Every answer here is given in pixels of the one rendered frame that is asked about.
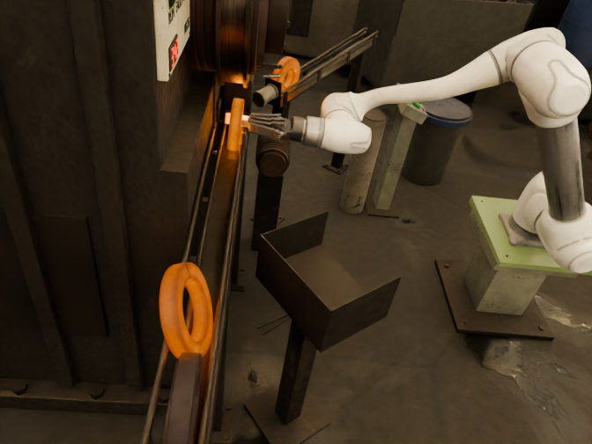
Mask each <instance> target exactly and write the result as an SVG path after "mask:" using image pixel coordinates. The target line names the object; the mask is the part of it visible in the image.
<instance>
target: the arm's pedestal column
mask: <svg viewBox="0 0 592 444"><path fill-rule="evenodd" d="M434 263H435V266H436V269H437V272H438V275H439V278H440V282H441V285H442V289H443V292H444V294H445V297H446V300H447V303H448V308H449V311H450V314H451V316H452V319H453V323H454V325H455V330H456V332H462V333H472V334H482V335H493V336H503V337H521V338H532V339H542V340H551V341H552V340H553V339H554V335H553V334H552V332H551V329H550V327H549V326H548V324H547V322H546V320H545V319H544V316H543V314H542V312H541V310H540V308H539V306H538V305H537V302H536V300H535V298H534V295H535V294H536V292H537V290H538V288H539V287H540V285H541V284H542V283H543V281H544V279H545V278H546V276H547V275H538V274H529V273H521V272H512V271H503V270H493V269H492V266H491V264H490V262H489V260H488V258H487V255H486V253H485V251H484V248H483V246H482V244H481V242H480V243H479V245H478V247H477V250H476V252H475V254H474V255H473V257H472V259H471V261H470V263H463V262H454V261H445V260H437V259H436V260H435V262H434Z"/></svg>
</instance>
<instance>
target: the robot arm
mask: <svg viewBox="0 0 592 444"><path fill-rule="evenodd" d="M508 81H512V82H513V83H515V84H516V86H517V88H518V93H519V95H520V97H521V99H522V103H523V106H524V107H525V110H526V113H527V116H528V118H529V119H530V120H531V121H532V122H533V123H534V124H535V125H536V135H537V141H538V147H539V152H540V158H541V164H542V169H543V171H542V172H541V173H539V174H537V175H536V176H535V177H534V178H533V179H532V180H531V181H530V182H529V183H528V185H527V186H526V188H525V189H524V190H523V192H522V194H521V196H520V198H519V200H518V202H517V204H516V206H515V208H514V211H513V213H512V214H509V213H505V212H500V213H499V216H498V217H499V219H500V220H501V222H502V224H503V226H504V228H505V230H506V233H507V237H508V243H509V244H510V245H512V246H524V247H531V248H543V249H546V250H547V252H548V253H549V255H550V256H551V258H552V259H553V260H554V262H555V263H557V264H558V265H559V266H561V267H562V268H564V269H566V270H569V271H571V272H578V273H583V272H588V271H591V270H592V206H591V205H590V204H588V203H586V202H585V200H584V190H583V180H582V170H581V151H580V141H579V131H578V121H577V116H578V114H579V113H580V111H581V110H582V109H583V108H584V107H585V106H586V104H587V103H588V100H589V97H590V94H591V84H590V79H589V76H588V73H587V71H586V70H585V68H584V67H583V66H582V64H581V63H580V62H579V61H578V60H577V59H576V58H575V57H574V56H573V55H572V54H570V53H569V52H568V51H567V50H566V40H565V37H564V35H563V33H562V32H560V30H558V29H556V28H554V27H545V28H538V29H534V30H530V31H527V32H526V33H522V34H519V35H517V36H515V37H513V38H511V39H509V40H506V41H503V42H501V43H500V44H499V45H497V46H496V47H494V48H492V49H490V50H488V51H486V52H484V53H483V54H482V55H481V56H479V57H478V58H476V59H475V60H473V61H472V62H470V63H468V64H467V65H465V66H464V67H462V68H461V69H460V70H457V71H456V72H454V73H452V74H450V75H447V76H445V77H443V78H437V79H433V80H428V81H423V82H417V83H410V84H405V85H393V86H388V87H382V88H378V89H374V90H371V91H368V92H363V93H358V94H356V93H353V92H345V93H341V92H334V93H332V94H330V95H329V96H327V97H326V98H325V100H324V101H323V103H322V107H321V118H319V117H313V116H307V117H306V119H305V120H304V118H303V117H298V116H293V117H292V119H291V120H288V119H286V118H282V117H281V114H259V113H251V115H249V116H247V115H243V116H242V120H241V126H244V127H247V128H249V131H251V132H254V133H257V134H261V135H264V136H267V137H273V138H275V139H277V140H280V137H281V136H283V137H289V140H290V141H295V142H300V141H301V140H302V144H303V145H308V146H314V147H320V148H323V149H325V150H327V151H330V152H337V153H343V154H359V153H363V152H365V151H366V150H367V149H368V147H369V145H370V143H371V129H370V128H369V127H367V126H366V125H365V124H363V123H362V122H361V121H362V120H363V117H364V115H365V113H366V112H367V111H369V110H370V109H372V108H374V107H378V106H381V105H387V104H397V103H411V102H424V101H434V100H444V99H448V98H452V97H455V96H458V95H462V94H465V93H470V92H473V91H476V90H480V89H484V88H487V87H491V86H495V85H500V84H503V83H506V82H508Z"/></svg>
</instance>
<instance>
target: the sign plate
mask: <svg viewBox="0 0 592 444"><path fill-rule="evenodd" d="M153 12H154V29H155V46H156V63H157V80H160V81H168V79H169V78H170V77H171V74H172V72H173V70H174V67H175V65H176V64H177V61H178V59H179V57H180V55H181V52H182V50H183V49H184V47H185V44H186V42H187V40H188V38H189V36H190V35H191V32H190V23H189V0H175V3H174V5H173V7H172V8H171V7H170V0H153ZM177 39H178V46H177V42H176V40H177ZM175 44H176V48H177V47H178V48H177V55H178V57H176V58H175V54H174V62H173V59H172V56H173V51H172V48H174V51H175V52H176V50H175ZM173 64H174V66H173V67H172V65H173Z"/></svg>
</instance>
